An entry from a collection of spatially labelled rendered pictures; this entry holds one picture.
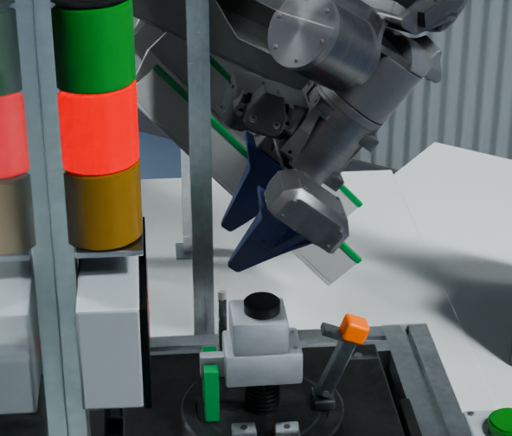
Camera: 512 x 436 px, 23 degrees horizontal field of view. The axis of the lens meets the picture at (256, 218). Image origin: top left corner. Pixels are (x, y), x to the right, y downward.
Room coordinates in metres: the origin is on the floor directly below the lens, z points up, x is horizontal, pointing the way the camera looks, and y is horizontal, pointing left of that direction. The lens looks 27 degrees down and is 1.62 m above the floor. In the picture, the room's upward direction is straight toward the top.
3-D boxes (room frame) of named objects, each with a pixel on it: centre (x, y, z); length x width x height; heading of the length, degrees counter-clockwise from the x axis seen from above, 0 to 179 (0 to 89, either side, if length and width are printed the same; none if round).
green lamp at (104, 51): (0.69, 0.09, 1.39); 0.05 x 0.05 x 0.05
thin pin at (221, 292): (0.94, 0.03, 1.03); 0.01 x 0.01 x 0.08
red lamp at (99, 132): (0.69, 0.09, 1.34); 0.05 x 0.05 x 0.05
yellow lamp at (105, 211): (0.69, 0.09, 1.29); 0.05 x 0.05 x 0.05
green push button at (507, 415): (0.89, -0.22, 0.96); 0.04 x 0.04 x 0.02
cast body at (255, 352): (0.89, 0.01, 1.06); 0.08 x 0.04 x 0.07; 96
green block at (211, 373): (0.87, 0.04, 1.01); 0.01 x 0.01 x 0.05; 5
